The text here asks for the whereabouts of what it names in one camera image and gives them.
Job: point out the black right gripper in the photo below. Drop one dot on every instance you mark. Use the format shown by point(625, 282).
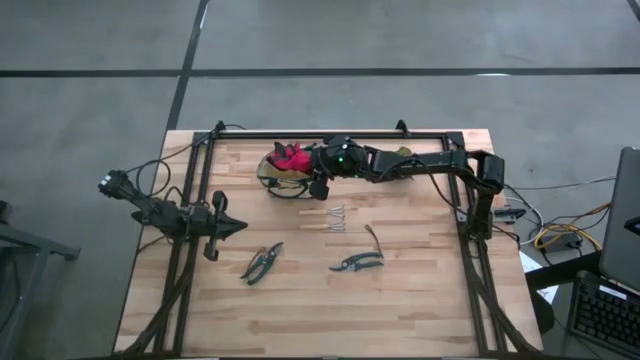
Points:
point(320, 189)

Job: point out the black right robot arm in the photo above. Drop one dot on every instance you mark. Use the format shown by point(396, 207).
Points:
point(430, 161)

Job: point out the beige green-trimmed gardening bag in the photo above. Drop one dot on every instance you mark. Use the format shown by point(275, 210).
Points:
point(280, 175)

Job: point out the dark green pruning shears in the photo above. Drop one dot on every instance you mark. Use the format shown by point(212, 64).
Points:
point(262, 265)

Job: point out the black metal stand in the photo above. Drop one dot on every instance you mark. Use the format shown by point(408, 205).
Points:
point(30, 242)

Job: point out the red garden gloves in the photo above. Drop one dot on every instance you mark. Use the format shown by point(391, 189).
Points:
point(295, 160)

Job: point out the black side desk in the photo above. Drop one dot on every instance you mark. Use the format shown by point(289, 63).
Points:
point(560, 272)

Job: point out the grey power box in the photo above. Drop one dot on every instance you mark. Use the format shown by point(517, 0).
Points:
point(562, 242)

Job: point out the white paper sheet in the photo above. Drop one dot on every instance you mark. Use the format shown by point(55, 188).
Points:
point(530, 262)

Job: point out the black clamp device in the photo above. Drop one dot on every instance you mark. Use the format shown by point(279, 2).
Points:
point(510, 214)

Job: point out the grey laptop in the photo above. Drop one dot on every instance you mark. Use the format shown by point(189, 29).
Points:
point(625, 225)

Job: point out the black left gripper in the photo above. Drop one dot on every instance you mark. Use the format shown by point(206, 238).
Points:
point(214, 225)

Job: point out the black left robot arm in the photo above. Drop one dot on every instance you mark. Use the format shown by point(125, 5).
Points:
point(150, 210)

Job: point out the black keyboard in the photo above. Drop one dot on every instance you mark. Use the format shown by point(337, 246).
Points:
point(607, 315)

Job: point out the black aluminium table frame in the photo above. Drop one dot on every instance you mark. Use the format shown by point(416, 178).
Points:
point(325, 135)

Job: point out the small potted succulent plant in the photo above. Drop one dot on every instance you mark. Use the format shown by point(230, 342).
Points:
point(403, 150)

